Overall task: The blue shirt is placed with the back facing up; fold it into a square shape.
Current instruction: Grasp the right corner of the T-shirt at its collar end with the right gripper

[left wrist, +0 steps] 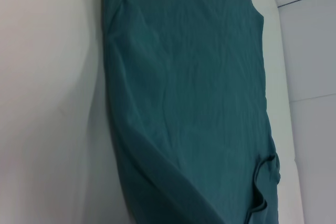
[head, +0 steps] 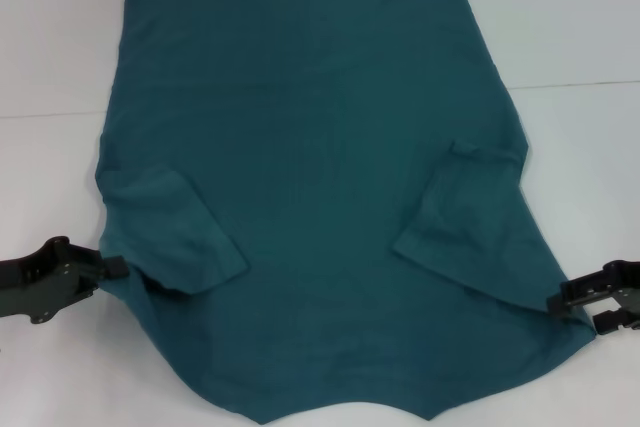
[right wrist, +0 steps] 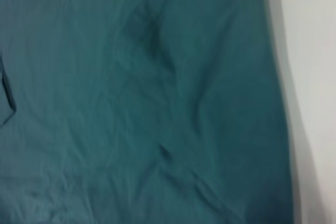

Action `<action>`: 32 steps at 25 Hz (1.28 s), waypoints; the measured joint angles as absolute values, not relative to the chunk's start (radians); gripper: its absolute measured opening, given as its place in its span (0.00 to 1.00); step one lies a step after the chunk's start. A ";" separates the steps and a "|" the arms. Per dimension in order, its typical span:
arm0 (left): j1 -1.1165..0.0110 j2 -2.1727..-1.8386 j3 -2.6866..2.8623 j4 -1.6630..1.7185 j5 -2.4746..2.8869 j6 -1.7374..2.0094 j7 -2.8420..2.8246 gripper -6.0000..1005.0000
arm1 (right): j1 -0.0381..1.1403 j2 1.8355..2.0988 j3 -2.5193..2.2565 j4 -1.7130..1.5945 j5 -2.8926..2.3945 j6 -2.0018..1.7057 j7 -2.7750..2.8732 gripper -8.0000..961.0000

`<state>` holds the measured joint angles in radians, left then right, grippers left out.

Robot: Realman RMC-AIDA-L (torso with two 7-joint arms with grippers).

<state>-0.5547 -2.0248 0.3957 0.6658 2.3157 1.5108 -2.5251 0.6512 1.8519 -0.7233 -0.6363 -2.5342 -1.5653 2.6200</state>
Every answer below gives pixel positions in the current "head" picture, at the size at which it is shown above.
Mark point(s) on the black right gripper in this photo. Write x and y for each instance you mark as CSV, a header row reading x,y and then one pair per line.
x,y
627,284

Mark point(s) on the teal blue t-shirt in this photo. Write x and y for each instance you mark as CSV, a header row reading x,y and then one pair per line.
x,y
310,147

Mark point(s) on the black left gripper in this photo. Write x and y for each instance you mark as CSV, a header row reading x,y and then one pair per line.
x,y
45,282

